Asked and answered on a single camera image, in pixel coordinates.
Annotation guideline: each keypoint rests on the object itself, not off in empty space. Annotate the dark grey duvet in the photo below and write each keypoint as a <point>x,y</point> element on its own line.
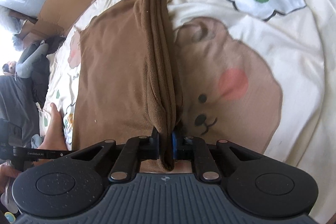
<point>15,98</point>

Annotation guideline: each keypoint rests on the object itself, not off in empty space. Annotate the person's left hand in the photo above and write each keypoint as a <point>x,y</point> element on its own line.
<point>8,174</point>

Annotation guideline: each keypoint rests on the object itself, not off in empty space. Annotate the black crumpled garment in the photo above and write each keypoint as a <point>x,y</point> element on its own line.
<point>42,74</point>

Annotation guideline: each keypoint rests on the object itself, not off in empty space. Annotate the person's bare foot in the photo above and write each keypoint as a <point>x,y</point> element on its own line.
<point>53,129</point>

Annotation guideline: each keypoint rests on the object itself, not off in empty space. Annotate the brown printed t-shirt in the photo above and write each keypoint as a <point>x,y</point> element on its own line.
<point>113,69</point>

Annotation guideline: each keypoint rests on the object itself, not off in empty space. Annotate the grey neck pillow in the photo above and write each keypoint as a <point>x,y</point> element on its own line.
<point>29,61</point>

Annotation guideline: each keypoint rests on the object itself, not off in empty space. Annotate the cream bear print blanket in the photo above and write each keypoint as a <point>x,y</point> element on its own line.
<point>302,69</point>

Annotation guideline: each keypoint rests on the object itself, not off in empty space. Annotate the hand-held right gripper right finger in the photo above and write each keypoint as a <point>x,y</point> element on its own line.
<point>173,146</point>

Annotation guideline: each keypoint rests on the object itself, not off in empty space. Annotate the small plush toy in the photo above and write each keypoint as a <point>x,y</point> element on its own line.
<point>9,67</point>

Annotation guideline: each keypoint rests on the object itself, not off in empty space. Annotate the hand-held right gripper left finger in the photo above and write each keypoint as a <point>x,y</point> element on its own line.
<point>156,146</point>

